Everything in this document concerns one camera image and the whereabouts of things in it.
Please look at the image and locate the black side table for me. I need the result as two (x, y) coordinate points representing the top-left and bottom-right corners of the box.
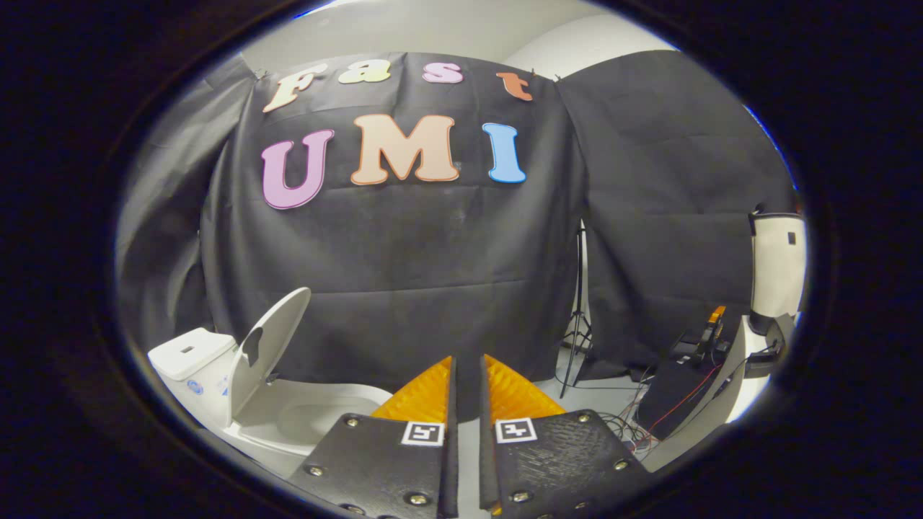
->
(635, 314), (752, 471)

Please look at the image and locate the black tripod stand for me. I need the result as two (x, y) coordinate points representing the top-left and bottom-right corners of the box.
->
(559, 220), (596, 399)

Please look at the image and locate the tangle of cables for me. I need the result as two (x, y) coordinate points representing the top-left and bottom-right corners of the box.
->
(555, 368), (661, 456)

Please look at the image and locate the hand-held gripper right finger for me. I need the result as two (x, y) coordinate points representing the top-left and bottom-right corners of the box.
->
(478, 353), (653, 519)

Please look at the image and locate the orange and black device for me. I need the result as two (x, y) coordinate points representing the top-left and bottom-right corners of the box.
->
(671, 305), (730, 365)

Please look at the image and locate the white toilet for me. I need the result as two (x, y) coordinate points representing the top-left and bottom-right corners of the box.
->
(148, 328), (394, 478)

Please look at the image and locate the black backdrop cloth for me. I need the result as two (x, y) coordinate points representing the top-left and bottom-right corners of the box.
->
(115, 50), (798, 390)

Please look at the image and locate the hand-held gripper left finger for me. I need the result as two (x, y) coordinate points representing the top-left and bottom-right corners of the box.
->
(288, 355), (461, 519)

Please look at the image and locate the white toilet lid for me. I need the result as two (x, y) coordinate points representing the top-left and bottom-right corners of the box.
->
(229, 287), (312, 427)

